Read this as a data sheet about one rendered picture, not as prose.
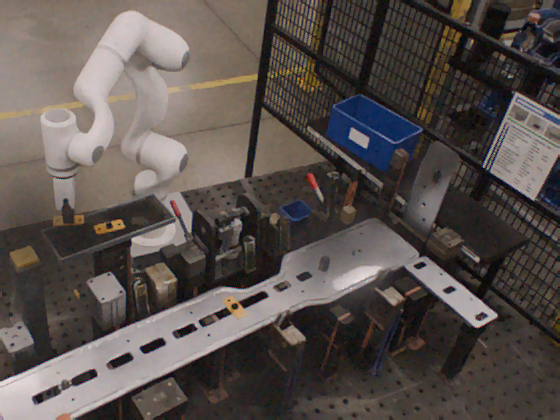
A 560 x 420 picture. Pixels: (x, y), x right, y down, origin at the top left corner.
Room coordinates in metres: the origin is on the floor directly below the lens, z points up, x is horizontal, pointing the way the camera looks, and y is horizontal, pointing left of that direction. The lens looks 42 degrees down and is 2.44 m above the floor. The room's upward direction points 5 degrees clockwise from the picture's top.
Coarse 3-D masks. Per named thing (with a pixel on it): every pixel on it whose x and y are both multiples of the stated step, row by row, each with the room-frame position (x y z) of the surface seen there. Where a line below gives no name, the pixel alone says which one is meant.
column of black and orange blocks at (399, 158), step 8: (400, 152) 1.84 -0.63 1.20; (392, 160) 1.84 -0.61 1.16; (400, 160) 1.82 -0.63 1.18; (392, 168) 1.84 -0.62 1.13; (400, 168) 1.82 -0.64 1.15; (392, 176) 1.83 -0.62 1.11; (400, 176) 1.83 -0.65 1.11; (384, 184) 1.85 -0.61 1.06; (392, 184) 1.82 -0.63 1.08; (384, 192) 1.84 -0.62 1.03; (392, 192) 1.83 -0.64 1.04; (384, 200) 1.83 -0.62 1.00; (392, 200) 1.83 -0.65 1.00; (376, 208) 1.85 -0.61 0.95; (384, 208) 1.83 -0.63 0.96; (376, 216) 1.84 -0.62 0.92; (384, 216) 1.82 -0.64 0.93
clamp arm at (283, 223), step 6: (282, 216) 1.56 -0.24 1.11; (282, 222) 1.55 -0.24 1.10; (288, 222) 1.56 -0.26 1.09; (282, 228) 1.54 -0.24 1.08; (288, 228) 1.55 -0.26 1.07; (282, 234) 1.54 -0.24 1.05; (288, 234) 1.55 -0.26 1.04; (282, 240) 1.54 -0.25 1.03; (288, 240) 1.55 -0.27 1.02; (282, 246) 1.53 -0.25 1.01; (288, 246) 1.55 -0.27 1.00
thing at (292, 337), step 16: (272, 336) 1.17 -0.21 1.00; (288, 336) 1.14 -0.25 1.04; (272, 352) 1.16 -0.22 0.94; (288, 352) 1.11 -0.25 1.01; (272, 368) 1.15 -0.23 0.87; (288, 368) 1.11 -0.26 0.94; (272, 384) 1.14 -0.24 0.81; (288, 384) 1.13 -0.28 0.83; (256, 400) 1.15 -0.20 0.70; (272, 400) 1.12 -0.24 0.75; (288, 400) 1.14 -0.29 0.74; (272, 416) 1.10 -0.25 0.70
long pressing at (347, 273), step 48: (336, 240) 1.59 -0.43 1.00; (384, 240) 1.61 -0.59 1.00; (288, 288) 1.36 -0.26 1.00; (336, 288) 1.37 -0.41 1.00; (144, 336) 1.13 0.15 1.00; (192, 336) 1.14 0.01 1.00; (240, 336) 1.16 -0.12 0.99; (0, 384) 0.94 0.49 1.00; (48, 384) 0.95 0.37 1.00; (96, 384) 0.96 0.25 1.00; (144, 384) 0.98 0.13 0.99
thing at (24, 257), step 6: (12, 252) 1.25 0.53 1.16; (18, 252) 1.25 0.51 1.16; (24, 252) 1.26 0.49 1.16; (30, 252) 1.26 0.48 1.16; (12, 258) 1.23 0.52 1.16; (18, 258) 1.23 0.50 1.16; (24, 258) 1.23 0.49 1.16; (30, 258) 1.23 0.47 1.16; (36, 258) 1.24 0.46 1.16; (18, 264) 1.21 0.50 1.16; (24, 264) 1.21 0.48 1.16; (30, 264) 1.22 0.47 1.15
